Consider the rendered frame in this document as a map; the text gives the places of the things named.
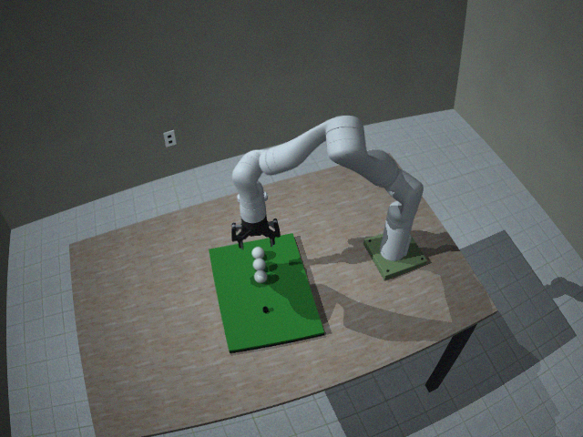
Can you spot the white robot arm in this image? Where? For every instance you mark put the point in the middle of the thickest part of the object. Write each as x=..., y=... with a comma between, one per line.
x=345, y=139

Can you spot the green golf mat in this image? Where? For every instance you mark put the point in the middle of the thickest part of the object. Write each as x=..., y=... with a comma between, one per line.
x=259, y=315

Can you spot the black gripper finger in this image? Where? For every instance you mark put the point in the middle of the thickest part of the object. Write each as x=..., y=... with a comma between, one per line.
x=270, y=233
x=241, y=236

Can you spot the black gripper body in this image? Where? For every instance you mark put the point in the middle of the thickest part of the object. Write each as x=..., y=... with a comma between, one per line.
x=245, y=226

